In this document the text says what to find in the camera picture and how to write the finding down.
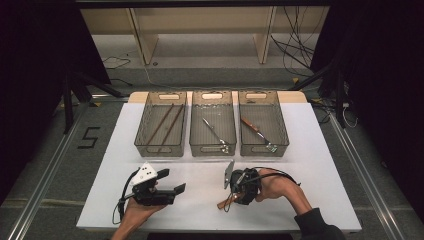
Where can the black curtain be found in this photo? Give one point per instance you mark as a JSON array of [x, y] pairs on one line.
[[393, 83], [33, 66]]

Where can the grey transparent plastic bin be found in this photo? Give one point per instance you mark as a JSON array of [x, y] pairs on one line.
[[226, 120], [273, 123], [176, 140]]

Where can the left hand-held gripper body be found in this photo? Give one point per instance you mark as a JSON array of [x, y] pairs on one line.
[[150, 196]]

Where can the person's right hand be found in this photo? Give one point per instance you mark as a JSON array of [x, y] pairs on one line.
[[276, 186]]

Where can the black metal stand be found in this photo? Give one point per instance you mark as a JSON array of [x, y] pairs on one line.
[[340, 100], [68, 110]]

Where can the white table mat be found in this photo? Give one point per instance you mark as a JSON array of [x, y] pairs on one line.
[[200, 213]]

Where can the aluminium floor rail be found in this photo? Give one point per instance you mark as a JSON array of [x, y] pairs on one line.
[[366, 176], [43, 186]]

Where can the beige wooden shelf unit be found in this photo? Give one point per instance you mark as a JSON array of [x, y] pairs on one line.
[[200, 20]]

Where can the silver metal utensil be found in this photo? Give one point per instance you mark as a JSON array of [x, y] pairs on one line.
[[213, 131]]

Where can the person's left hand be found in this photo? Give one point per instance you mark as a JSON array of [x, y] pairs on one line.
[[133, 216]]

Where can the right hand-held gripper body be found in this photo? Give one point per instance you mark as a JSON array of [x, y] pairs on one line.
[[248, 190]]

